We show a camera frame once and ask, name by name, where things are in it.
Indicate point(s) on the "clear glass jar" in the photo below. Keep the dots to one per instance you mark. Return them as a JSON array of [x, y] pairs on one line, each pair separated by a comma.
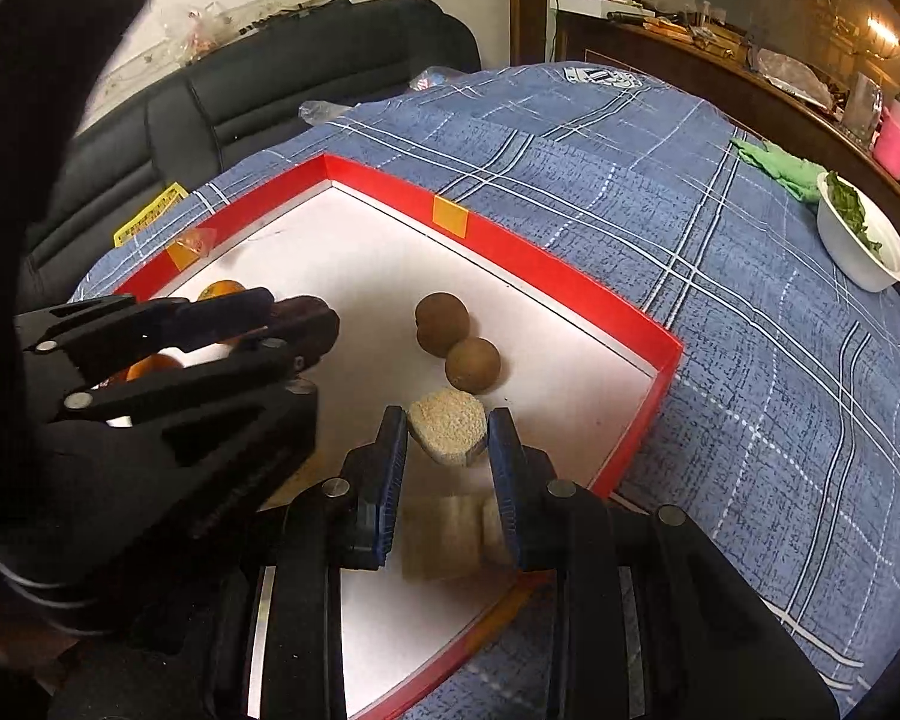
[[863, 108]]

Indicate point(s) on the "large orange tangerine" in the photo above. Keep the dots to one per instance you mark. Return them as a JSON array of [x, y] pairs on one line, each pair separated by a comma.
[[158, 362]]

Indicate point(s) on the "brown round fruit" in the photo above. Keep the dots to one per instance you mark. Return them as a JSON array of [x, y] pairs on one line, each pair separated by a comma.
[[442, 321], [473, 365]]

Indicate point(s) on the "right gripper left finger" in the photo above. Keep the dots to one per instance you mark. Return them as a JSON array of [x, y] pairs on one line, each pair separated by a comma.
[[263, 636]]

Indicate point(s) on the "pink thermos bottle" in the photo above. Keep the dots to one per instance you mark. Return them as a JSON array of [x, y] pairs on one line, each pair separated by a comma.
[[886, 149]]

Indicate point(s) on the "white layered cake piece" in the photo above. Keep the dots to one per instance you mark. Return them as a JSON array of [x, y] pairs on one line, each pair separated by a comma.
[[440, 538]]

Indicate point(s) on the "black sofa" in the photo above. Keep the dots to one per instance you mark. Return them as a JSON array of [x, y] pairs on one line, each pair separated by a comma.
[[197, 122]]

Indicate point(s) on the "white round cake piece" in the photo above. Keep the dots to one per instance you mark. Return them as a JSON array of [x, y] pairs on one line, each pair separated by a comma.
[[494, 546]]

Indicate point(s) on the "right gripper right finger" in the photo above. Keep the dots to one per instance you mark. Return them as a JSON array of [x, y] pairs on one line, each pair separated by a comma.
[[709, 647]]

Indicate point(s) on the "red box white inside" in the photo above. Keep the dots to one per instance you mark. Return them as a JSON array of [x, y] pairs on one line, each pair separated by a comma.
[[583, 374]]

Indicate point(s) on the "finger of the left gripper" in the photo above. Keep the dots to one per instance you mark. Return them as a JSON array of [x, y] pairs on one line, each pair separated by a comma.
[[82, 343], [299, 332]]

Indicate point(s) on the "sesame rice cake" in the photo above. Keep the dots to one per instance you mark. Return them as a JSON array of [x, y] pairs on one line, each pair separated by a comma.
[[450, 426]]

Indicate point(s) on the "blue plaid tablecloth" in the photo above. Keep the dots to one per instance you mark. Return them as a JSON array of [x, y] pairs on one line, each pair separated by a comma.
[[781, 432]]

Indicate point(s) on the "yellow package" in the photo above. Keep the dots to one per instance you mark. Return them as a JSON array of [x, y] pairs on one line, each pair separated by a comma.
[[148, 215]]

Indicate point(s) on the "white bowl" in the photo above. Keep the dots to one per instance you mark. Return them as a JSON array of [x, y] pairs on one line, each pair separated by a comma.
[[872, 273]]

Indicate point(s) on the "green leafy vegetables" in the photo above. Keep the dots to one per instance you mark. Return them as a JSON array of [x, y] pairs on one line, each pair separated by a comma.
[[846, 201]]

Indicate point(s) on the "small orange tangerine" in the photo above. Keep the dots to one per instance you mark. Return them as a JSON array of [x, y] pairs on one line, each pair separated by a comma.
[[220, 288]]

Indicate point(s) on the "green cloth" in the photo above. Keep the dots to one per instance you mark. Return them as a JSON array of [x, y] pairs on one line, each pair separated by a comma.
[[798, 176]]

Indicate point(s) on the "wooden cabinet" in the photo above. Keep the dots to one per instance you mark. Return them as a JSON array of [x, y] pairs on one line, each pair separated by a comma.
[[783, 69]]

